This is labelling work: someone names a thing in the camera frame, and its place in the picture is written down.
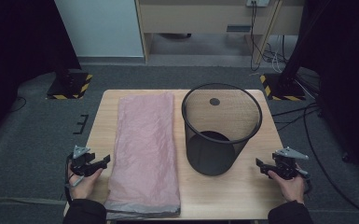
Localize grey floor strip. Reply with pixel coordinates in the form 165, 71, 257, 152
0, 196, 66, 206

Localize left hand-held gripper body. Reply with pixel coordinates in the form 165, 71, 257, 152
69, 145, 98, 177

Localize black hanging power cable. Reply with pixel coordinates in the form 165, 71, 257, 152
250, 1, 262, 72

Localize person's left hand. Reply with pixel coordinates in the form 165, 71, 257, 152
68, 158, 104, 200

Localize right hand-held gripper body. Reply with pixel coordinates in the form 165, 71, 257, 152
269, 147, 310, 181

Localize person's right hand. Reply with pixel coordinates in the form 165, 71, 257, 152
268, 169, 306, 204

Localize grey lanyard clip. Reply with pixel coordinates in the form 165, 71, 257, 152
64, 175, 85, 189

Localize white tangled cables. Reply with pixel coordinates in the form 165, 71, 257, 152
262, 35, 290, 74

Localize dark curtain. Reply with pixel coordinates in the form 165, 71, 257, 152
0, 0, 82, 147
304, 0, 359, 188

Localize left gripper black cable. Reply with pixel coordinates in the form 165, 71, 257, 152
64, 153, 76, 206

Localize grey wall socket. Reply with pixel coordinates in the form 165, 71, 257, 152
245, 0, 270, 7

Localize black floor cable bundle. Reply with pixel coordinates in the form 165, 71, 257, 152
271, 102, 321, 132

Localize long black floor cable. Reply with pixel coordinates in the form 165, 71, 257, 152
302, 105, 359, 220

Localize thin black floor cable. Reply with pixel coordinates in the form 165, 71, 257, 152
10, 96, 27, 113

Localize black mesh trash bin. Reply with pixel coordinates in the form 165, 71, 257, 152
181, 82, 264, 177

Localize light wooden desk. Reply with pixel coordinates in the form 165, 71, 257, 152
134, 0, 306, 64

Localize black yellow striped stand base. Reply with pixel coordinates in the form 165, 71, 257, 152
46, 72, 93, 101
259, 73, 306, 102

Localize white panel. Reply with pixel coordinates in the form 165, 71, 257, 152
54, 0, 145, 59

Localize pink plastic trash bag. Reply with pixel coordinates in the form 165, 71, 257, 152
104, 92, 181, 220

